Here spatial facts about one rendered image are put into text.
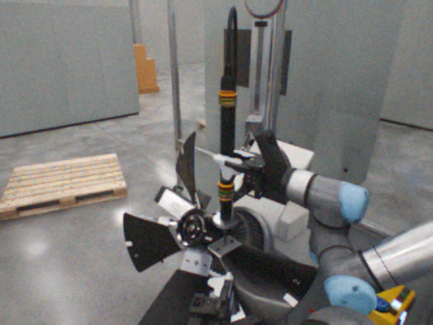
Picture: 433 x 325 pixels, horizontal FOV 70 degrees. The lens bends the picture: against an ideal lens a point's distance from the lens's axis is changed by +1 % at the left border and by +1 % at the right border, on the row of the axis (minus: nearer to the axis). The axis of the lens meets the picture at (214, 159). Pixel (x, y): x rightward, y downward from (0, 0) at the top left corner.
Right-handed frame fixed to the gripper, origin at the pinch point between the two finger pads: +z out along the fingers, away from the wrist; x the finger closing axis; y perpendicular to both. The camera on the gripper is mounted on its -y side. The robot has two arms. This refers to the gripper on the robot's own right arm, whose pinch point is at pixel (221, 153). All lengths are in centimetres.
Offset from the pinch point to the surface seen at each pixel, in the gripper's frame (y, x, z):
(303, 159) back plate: 13.9, 40.8, -6.0
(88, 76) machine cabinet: 63, 252, 498
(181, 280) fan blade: 39.4, -10.8, 6.2
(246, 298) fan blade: 30.6, -10.7, -16.4
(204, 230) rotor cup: 23.9, -3.6, 3.2
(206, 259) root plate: 36.1, -2.1, 3.8
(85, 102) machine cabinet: 108, 239, 500
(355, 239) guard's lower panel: 57, 68, -24
